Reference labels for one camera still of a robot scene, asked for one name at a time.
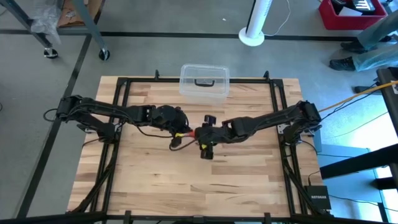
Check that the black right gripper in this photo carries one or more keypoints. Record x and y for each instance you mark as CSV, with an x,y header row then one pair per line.
x,y
211,135

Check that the crumpled clear plastic sheet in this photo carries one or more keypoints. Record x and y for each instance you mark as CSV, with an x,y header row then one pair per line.
x,y
45,18

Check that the brown cardboard sheet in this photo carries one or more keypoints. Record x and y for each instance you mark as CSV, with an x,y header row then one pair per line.
x,y
66,20

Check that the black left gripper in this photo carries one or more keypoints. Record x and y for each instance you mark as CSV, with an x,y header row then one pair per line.
x,y
174,121

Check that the white tower fan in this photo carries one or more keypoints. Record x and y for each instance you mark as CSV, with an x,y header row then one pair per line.
x,y
253,37

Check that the black metal table frame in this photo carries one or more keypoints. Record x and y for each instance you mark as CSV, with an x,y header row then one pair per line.
x,y
199,80

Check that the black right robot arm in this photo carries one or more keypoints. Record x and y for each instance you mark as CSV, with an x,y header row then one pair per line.
x,y
267,118

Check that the black Netgear network switch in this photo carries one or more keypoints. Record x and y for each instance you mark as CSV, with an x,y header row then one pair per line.
x,y
317,197

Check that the red plastic crate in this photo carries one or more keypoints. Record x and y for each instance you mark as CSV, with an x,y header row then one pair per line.
x,y
342,23

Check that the person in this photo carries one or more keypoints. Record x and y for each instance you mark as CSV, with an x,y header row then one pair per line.
x,y
376,57

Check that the black desk frame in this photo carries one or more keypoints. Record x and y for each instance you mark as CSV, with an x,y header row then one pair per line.
x,y
357,161

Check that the clear plastic storage box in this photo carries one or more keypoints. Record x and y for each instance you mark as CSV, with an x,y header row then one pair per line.
x,y
202,100

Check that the grey metal wheeled workbench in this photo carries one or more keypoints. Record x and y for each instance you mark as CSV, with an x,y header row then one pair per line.
x,y
90,25

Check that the white paper sheet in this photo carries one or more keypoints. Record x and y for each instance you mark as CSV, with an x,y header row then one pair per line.
x,y
348,12

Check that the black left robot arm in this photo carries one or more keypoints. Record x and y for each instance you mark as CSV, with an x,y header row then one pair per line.
x,y
102,107

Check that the black keyboard device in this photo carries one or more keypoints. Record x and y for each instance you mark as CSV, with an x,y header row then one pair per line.
x,y
363,4

